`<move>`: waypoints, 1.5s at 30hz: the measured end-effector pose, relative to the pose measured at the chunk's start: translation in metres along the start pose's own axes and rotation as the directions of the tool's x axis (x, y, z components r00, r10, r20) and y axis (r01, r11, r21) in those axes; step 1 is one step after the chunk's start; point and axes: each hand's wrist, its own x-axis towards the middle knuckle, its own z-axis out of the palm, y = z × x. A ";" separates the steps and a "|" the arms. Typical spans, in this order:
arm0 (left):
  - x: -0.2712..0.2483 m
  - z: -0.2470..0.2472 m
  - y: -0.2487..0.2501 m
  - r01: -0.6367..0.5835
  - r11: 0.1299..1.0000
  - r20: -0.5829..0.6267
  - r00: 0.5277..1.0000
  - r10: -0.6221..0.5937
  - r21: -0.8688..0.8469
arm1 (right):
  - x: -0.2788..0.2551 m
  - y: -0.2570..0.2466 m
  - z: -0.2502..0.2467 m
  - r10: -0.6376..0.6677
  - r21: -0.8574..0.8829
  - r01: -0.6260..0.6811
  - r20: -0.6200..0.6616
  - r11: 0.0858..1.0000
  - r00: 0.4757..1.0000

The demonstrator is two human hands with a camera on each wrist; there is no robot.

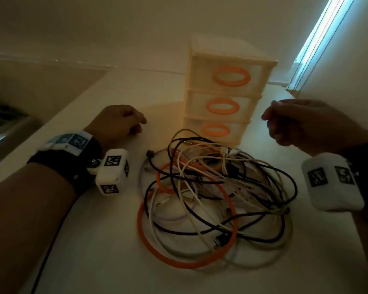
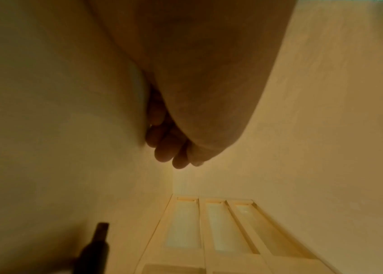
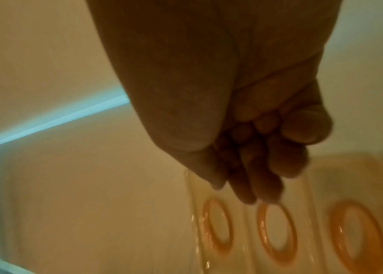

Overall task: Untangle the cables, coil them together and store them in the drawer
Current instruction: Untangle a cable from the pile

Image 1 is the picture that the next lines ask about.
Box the bright narrow window strip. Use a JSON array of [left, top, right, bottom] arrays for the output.
[[288, 0, 358, 91]]

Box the person's left hand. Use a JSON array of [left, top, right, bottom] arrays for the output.
[[84, 104, 148, 152]]

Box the cream three-drawer organiser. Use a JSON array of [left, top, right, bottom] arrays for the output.
[[182, 35, 278, 147]]

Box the person's right hand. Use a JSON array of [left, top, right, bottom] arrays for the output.
[[261, 99, 368, 156]]

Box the pile of cables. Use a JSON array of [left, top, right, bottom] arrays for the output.
[[137, 129, 298, 270]]

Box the person's left forearm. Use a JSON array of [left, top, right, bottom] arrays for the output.
[[0, 163, 77, 294]]

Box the beaded blind pull chain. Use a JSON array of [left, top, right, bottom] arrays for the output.
[[289, 0, 356, 92]]

